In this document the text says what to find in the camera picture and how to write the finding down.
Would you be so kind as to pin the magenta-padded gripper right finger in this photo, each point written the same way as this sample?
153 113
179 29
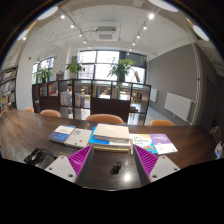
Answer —
163 166

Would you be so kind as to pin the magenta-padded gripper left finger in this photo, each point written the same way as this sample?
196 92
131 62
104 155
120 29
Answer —
63 166

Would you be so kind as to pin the black charger block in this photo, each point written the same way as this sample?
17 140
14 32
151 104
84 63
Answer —
116 167

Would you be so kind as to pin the purple and white book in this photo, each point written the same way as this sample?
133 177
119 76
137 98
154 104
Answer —
163 143

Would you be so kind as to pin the yellow and blue book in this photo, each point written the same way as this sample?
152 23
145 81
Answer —
143 142

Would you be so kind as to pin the white book with orange mark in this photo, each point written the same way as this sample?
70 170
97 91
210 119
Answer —
79 137

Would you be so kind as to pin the blue and white book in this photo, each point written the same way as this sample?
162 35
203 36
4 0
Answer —
61 133

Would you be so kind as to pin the large blue book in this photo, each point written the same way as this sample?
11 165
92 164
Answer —
95 141

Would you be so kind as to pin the large beige book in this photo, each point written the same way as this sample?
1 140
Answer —
111 149

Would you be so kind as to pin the thin white book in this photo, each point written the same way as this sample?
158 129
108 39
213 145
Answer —
118 141

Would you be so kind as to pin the large white radiator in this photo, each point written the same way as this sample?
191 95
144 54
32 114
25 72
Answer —
178 106

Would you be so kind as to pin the orange chairs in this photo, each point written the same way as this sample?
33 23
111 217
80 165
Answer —
105 118

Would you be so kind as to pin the dark open shelf unit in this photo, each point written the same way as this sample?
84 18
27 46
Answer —
110 108

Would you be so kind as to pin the small potted plant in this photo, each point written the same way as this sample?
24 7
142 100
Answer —
45 74

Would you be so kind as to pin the medium potted plant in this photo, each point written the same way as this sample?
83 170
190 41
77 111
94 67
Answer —
75 67

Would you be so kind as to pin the large potted plant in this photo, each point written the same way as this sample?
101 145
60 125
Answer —
120 67

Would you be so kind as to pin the ceiling air conditioner unit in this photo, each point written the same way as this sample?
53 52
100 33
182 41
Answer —
106 34

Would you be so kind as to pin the ceiling lights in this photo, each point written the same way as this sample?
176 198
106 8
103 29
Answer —
151 16

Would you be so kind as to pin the tall wall bookshelf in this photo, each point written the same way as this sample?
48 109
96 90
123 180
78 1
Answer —
7 88

